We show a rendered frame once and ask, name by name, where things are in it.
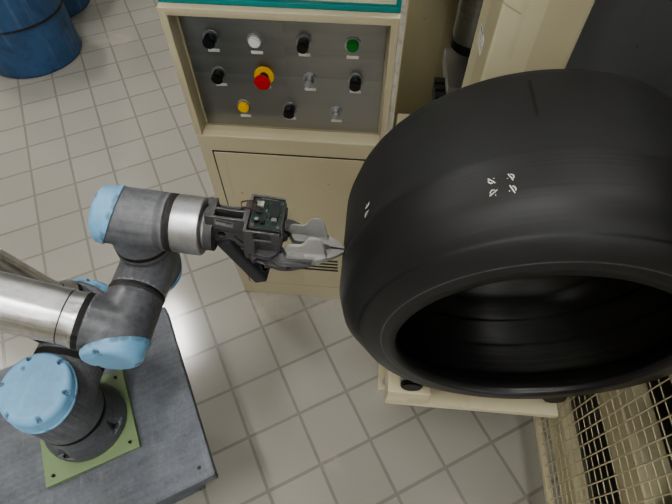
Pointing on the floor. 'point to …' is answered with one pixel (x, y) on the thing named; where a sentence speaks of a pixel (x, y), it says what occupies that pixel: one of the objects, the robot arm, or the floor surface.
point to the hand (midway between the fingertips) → (336, 251)
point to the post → (525, 36)
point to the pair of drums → (37, 36)
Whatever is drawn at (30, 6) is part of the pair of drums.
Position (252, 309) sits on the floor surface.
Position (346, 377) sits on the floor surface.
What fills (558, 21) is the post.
